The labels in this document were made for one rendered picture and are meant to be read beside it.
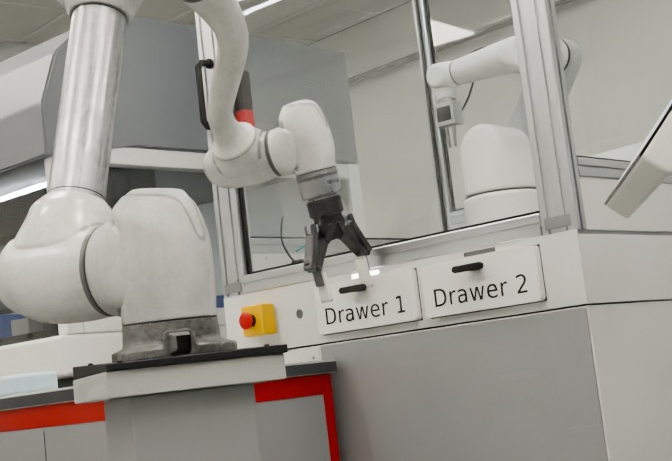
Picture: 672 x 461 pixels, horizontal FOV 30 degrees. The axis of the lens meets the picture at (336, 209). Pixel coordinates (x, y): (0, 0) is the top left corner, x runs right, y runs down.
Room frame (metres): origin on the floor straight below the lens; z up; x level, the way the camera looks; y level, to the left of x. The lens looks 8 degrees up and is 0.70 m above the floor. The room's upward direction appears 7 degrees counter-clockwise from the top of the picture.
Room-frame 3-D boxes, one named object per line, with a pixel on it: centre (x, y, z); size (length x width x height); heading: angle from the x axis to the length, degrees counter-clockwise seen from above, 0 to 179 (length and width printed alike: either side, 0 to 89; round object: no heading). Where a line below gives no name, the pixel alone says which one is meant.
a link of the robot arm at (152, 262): (2.03, 0.30, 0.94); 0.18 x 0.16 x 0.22; 65
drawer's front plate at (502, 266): (2.56, -0.28, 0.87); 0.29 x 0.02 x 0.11; 48
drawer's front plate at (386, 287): (2.77, -0.04, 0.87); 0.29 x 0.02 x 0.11; 48
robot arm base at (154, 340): (2.02, 0.28, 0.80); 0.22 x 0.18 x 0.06; 16
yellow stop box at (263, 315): (2.98, 0.21, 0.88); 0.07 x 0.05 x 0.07; 48
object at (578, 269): (3.10, -0.40, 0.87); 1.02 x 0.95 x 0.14; 48
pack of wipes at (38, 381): (2.77, 0.73, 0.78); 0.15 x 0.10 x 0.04; 51
